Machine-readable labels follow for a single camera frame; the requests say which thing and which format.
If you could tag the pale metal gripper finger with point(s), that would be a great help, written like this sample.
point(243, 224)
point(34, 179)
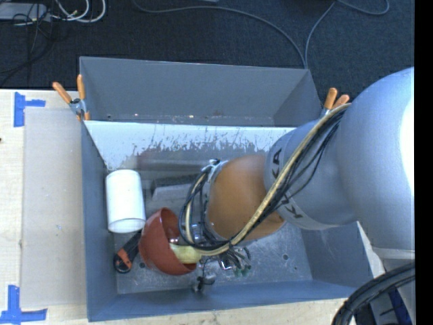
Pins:
point(209, 278)
point(197, 286)

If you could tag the yellow banana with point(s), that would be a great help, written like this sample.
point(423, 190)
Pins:
point(184, 253)

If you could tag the red-brown bowl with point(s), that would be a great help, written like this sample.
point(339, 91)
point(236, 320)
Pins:
point(155, 249)

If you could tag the black and orange tool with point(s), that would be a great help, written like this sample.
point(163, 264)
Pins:
point(124, 256)

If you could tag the white plastic cup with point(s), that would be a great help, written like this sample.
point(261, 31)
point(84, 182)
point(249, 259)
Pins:
point(124, 198)

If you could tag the grey metal bin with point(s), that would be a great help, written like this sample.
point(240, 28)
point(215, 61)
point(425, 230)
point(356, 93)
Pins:
point(189, 93)

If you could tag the pale flat board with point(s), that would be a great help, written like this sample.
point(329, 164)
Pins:
point(50, 198)

